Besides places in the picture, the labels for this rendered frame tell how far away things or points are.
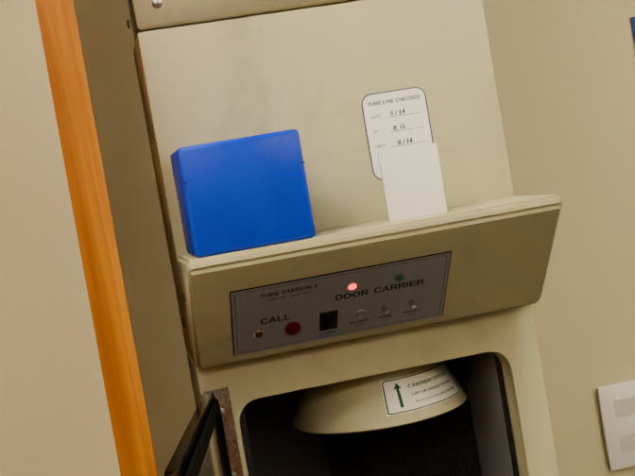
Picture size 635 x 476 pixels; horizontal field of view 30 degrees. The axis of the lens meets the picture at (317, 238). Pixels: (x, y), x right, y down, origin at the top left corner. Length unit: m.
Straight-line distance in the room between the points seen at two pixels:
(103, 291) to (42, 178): 0.54
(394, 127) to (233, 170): 0.20
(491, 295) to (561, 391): 0.57
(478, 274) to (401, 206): 0.09
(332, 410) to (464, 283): 0.19
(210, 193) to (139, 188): 0.54
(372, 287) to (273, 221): 0.11
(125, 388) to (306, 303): 0.17
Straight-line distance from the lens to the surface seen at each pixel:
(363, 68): 1.09
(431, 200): 1.01
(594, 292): 1.63
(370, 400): 1.13
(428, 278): 1.02
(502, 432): 1.18
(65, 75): 0.97
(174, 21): 1.07
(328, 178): 1.08
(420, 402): 1.13
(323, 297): 1.00
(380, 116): 1.09
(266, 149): 0.96
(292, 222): 0.96
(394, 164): 1.01
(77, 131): 0.97
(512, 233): 1.02
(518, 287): 1.08
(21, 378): 1.50
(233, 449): 1.08
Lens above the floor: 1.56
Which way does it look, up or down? 3 degrees down
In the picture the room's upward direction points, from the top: 10 degrees counter-clockwise
